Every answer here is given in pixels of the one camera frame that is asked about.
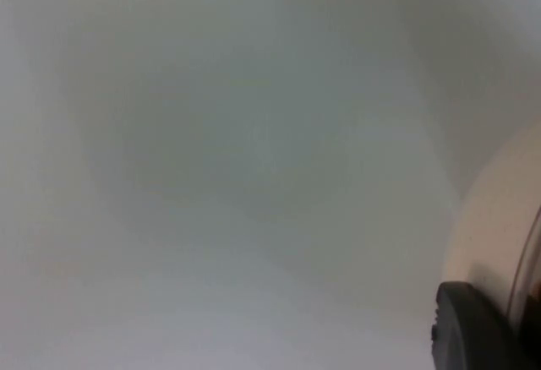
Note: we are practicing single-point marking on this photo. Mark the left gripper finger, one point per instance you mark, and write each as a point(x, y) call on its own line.
point(469, 332)

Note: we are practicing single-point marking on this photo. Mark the pale wooden bowl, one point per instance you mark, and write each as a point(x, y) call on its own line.
point(490, 218)

